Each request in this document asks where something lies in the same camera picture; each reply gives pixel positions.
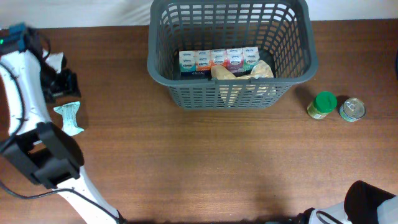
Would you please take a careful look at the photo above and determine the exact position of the teal packet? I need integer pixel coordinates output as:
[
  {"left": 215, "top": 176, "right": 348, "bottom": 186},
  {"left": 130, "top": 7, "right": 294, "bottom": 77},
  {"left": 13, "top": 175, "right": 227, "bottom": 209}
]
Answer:
[{"left": 53, "top": 101, "right": 84, "bottom": 136}]

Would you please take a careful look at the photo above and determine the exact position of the white tissue multipack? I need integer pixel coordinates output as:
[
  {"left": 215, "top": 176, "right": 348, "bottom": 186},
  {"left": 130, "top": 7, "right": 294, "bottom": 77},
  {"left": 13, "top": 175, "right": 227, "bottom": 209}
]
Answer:
[{"left": 178, "top": 47, "right": 260, "bottom": 78}]

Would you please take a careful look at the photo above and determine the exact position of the beige snack bag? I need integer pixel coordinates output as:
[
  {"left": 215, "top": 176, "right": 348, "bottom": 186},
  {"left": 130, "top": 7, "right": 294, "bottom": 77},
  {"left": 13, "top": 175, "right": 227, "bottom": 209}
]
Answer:
[{"left": 211, "top": 60, "right": 276, "bottom": 107}]

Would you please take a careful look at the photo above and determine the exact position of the grey plastic basket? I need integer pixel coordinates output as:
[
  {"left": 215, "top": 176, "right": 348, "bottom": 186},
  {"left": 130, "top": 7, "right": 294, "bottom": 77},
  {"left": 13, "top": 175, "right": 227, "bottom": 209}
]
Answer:
[{"left": 147, "top": 0, "right": 318, "bottom": 110}]

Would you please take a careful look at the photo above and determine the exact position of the green-lid spice jar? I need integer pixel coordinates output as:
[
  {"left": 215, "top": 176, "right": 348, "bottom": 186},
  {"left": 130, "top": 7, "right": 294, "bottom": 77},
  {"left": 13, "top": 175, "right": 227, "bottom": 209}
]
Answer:
[{"left": 307, "top": 91, "right": 338, "bottom": 119}]

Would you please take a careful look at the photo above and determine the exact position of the metal tin can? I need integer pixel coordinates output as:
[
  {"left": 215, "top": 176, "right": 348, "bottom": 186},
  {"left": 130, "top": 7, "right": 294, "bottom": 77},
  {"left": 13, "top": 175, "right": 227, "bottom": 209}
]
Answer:
[{"left": 339, "top": 98, "right": 366, "bottom": 123}]

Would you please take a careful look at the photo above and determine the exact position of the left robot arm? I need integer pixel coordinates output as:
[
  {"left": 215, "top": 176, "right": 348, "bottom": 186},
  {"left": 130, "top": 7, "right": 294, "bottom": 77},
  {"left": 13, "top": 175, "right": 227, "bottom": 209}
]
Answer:
[{"left": 1, "top": 23, "right": 126, "bottom": 223}]

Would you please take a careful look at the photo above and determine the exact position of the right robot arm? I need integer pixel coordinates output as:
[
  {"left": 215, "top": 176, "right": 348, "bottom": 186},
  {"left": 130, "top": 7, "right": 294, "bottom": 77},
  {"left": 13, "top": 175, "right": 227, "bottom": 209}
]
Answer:
[{"left": 292, "top": 180, "right": 397, "bottom": 224}]

